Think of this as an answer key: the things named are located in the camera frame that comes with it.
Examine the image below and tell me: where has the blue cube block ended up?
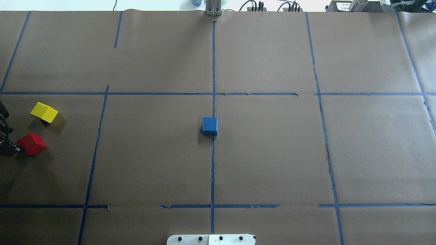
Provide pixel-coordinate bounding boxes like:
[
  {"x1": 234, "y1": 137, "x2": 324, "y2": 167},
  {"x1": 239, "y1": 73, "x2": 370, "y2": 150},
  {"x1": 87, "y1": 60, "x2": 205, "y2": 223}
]
[{"x1": 201, "y1": 117, "x2": 218, "y2": 136}]

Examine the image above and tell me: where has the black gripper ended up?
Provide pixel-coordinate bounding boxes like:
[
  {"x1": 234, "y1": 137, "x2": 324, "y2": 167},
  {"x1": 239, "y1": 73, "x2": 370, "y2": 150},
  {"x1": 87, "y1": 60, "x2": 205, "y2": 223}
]
[{"x1": 0, "y1": 102, "x2": 21, "y2": 157}]

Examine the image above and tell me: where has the red cube block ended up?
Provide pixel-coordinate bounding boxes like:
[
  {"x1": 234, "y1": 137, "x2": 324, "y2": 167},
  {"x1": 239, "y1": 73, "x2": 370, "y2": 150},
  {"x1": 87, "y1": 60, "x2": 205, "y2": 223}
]
[{"x1": 17, "y1": 132, "x2": 46, "y2": 156}]

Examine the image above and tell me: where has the silver metal cylinder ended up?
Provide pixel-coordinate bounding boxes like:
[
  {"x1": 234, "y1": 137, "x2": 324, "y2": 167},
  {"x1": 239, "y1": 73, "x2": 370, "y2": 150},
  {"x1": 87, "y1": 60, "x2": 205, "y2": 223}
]
[{"x1": 348, "y1": 0, "x2": 368, "y2": 13}]

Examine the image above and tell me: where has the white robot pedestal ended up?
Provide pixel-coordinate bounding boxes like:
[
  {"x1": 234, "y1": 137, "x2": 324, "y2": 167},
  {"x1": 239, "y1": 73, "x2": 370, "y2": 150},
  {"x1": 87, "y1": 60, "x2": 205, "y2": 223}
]
[{"x1": 166, "y1": 234, "x2": 256, "y2": 245}]

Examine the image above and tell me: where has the aluminium frame post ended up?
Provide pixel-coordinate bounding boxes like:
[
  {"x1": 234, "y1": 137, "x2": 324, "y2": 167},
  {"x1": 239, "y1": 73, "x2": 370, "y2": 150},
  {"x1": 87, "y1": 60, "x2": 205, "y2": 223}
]
[{"x1": 203, "y1": 0, "x2": 222, "y2": 16}]

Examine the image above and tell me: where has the black block stand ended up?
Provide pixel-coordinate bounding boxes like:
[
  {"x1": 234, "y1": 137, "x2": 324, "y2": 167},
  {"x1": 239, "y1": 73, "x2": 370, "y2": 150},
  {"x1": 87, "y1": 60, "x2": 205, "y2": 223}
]
[{"x1": 325, "y1": 0, "x2": 395, "y2": 13}]

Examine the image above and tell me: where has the yellow cube block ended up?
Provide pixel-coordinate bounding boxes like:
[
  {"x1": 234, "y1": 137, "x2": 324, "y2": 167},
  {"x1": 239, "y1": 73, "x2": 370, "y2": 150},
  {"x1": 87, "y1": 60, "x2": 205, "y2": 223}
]
[{"x1": 30, "y1": 102, "x2": 59, "y2": 124}]

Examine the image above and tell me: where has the far black orange connector box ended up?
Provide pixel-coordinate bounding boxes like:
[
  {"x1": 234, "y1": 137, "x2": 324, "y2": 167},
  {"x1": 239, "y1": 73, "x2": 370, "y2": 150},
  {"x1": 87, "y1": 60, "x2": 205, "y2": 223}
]
[{"x1": 243, "y1": 0, "x2": 267, "y2": 12}]

